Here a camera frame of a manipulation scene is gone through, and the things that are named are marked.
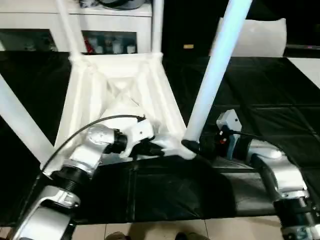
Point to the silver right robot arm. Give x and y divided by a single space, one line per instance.
287 175

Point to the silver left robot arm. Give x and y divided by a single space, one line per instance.
85 150

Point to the black padded work mat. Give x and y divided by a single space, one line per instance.
262 100

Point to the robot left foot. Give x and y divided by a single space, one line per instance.
117 236

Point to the small gold label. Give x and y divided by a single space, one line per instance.
188 46

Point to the small white jar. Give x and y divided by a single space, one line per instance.
130 49
99 49

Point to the white jar with blue print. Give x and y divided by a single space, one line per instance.
116 47

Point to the red bottle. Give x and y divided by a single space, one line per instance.
87 46

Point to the white flat board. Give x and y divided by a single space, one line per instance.
307 70

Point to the grey black helmet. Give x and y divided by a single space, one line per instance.
122 3

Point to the white cabinet with glass doors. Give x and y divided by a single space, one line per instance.
37 17

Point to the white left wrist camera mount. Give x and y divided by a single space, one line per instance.
140 132

